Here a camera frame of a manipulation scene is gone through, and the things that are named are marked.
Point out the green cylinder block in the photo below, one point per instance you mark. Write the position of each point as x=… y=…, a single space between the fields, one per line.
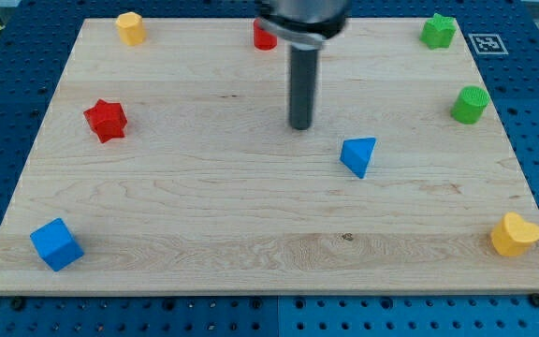
x=470 y=105

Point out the blue triangle block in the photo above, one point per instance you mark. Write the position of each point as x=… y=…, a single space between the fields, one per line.
x=356 y=155

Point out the red star block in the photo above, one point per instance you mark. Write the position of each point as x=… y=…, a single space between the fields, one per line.
x=106 y=119

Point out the yellow hexagon block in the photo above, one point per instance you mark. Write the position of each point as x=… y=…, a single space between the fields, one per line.
x=130 y=28

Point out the yellow heart block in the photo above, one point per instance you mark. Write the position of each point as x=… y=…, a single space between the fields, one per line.
x=513 y=235

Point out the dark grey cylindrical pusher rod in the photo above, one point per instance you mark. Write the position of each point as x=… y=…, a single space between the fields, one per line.
x=303 y=64

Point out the red cylinder block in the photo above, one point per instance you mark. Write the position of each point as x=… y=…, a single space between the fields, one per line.
x=262 y=39

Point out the white fiducial marker tag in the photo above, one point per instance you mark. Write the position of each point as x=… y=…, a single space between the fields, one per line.
x=487 y=44

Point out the blue cube block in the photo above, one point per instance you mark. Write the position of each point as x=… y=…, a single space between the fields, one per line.
x=55 y=245

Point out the light wooden board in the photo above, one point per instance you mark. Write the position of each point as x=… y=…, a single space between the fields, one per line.
x=211 y=192

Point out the green star block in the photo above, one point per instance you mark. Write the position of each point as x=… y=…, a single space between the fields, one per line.
x=438 y=31

